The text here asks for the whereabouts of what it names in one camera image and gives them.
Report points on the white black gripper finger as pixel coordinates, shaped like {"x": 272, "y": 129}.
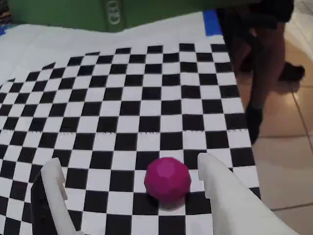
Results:
{"x": 52, "y": 191}

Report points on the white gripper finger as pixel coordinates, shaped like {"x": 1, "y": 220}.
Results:
{"x": 232, "y": 208}

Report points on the pink faceted ball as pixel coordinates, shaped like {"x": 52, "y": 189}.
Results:
{"x": 166, "y": 181}

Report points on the green box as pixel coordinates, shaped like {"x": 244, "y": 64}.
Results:
{"x": 159, "y": 9}

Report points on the person leg with black sock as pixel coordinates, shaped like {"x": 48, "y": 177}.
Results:
{"x": 292, "y": 72}
{"x": 266, "y": 68}

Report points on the black white checkerboard paper mat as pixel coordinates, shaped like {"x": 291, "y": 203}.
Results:
{"x": 73, "y": 41}

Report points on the black shorts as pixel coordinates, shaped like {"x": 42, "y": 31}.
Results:
{"x": 269, "y": 9}

